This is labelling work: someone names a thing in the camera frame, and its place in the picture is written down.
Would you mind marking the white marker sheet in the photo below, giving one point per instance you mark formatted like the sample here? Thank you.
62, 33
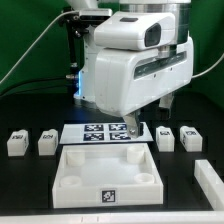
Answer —
100, 133

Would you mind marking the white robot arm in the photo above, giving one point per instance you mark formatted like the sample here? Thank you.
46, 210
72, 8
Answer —
179, 8

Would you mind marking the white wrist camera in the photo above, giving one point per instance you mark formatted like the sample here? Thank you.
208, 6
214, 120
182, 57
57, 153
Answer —
136, 31

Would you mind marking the black camera on stand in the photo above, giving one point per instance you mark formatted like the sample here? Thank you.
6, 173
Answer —
71, 40

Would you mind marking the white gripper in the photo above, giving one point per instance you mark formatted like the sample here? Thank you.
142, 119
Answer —
127, 80

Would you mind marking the white square tabletop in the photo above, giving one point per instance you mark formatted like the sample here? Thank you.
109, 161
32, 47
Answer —
106, 175

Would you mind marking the white L-shaped obstacle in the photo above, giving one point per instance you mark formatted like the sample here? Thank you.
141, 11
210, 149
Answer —
210, 183

